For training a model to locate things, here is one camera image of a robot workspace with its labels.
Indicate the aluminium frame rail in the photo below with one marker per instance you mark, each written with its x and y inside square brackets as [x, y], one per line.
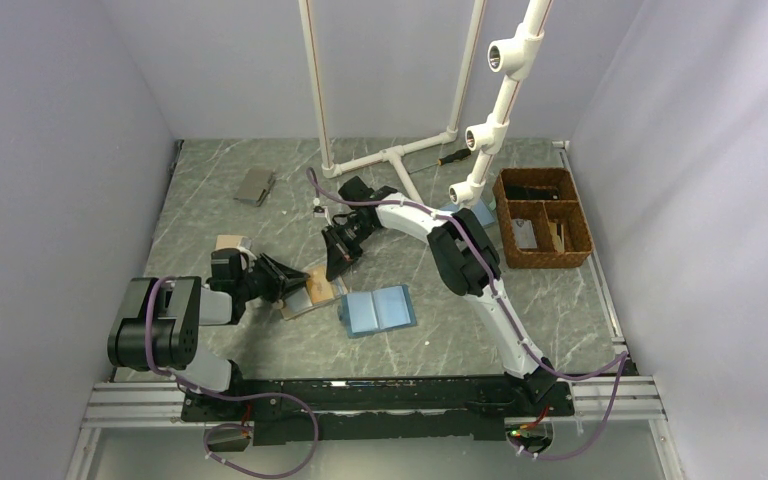
[158, 404]

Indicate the black item in basket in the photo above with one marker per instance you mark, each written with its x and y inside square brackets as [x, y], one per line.
[531, 193]

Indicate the blue card holder behind post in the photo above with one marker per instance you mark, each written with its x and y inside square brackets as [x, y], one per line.
[483, 213]

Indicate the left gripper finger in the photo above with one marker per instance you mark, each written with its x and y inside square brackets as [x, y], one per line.
[280, 292]
[288, 279]

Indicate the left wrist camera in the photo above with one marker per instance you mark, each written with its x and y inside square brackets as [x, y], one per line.
[228, 267]

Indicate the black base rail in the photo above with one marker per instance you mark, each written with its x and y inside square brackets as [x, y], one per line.
[480, 407]

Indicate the open blue card holder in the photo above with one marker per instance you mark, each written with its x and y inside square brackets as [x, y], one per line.
[370, 312]

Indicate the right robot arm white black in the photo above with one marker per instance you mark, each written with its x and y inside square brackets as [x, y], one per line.
[466, 262]

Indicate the tan card holder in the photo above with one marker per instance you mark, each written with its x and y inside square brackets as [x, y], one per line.
[227, 241]

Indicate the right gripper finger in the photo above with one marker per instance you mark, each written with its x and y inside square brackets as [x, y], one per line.
[329, 237]
[348, 251]

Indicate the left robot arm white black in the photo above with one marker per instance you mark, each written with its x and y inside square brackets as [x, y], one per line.
[157, 324]

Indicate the grey card holder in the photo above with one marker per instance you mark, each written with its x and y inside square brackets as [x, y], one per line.
[255, 186]

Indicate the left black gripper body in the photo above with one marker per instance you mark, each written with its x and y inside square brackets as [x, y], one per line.
[260, 281]

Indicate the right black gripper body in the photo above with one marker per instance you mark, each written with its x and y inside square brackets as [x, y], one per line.
[356, 228]

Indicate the white card in basket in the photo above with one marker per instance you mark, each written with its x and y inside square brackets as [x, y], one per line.
[524, 234]

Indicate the white pvc pipe post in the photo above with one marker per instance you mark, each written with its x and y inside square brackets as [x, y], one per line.
[513, 57]

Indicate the brown wicker basket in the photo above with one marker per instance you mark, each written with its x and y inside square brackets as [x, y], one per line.
[567, 210]

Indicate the black orange screwdriver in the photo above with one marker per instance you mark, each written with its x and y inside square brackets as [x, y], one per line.
[450, 158]

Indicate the white pvc pipe frame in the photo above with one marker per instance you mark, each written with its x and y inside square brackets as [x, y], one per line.
[393, 156]

